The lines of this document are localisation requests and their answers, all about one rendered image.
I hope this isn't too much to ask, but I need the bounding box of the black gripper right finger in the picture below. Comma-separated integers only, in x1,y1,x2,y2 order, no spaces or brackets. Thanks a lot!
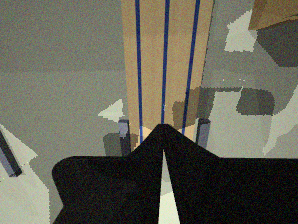
163,124,298,224

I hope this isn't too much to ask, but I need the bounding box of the tan strip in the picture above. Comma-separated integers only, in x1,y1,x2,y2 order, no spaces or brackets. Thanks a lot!
121,0,213,152

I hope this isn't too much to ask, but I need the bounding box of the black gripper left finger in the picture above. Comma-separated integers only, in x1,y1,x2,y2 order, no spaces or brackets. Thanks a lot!
52,124,164,224

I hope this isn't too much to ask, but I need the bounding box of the open tan wooden tray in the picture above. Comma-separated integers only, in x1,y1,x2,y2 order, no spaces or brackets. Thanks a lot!
248,0,298,30

